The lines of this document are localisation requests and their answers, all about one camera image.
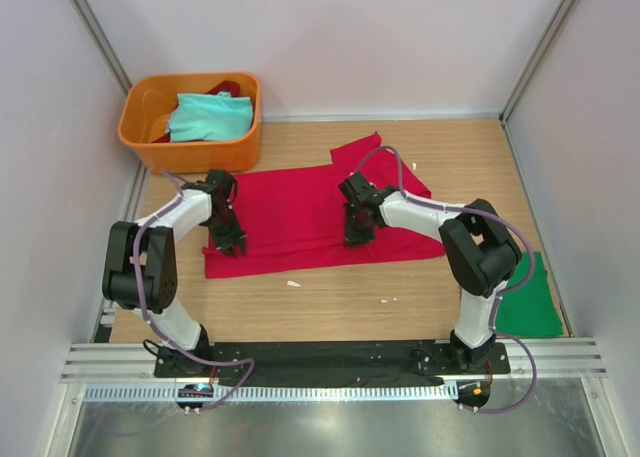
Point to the orange plastic bin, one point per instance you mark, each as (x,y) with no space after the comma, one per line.
(156,95)

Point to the red t-shirt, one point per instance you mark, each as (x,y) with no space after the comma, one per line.
(294,218)

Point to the dark red garment in bin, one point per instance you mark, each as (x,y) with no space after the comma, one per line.
(227,88)

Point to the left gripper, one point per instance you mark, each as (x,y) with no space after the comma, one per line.
(225,244)

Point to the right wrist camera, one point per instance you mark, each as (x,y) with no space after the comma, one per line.
(357,190)

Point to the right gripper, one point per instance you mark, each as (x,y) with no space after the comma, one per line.
(352,237)

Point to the orange garment in bin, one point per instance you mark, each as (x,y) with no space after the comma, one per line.
(159,132)

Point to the folded green t-shirt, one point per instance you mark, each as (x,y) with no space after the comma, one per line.
(530,311)

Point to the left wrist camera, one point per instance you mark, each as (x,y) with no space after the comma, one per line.
(221,182)

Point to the slotted cable duct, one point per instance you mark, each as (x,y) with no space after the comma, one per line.
(184,393)

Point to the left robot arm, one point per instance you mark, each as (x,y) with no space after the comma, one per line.
(141,275)

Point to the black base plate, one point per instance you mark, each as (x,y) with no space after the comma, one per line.
(351,364)

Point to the aluminium frame rail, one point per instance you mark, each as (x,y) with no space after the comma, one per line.
(554,358)

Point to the teal t-shirt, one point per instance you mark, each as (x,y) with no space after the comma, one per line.
(210,117)

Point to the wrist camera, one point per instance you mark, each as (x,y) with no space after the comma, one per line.
(221,182)
(357,190)

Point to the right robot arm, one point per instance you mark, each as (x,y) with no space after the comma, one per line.
(481,253)

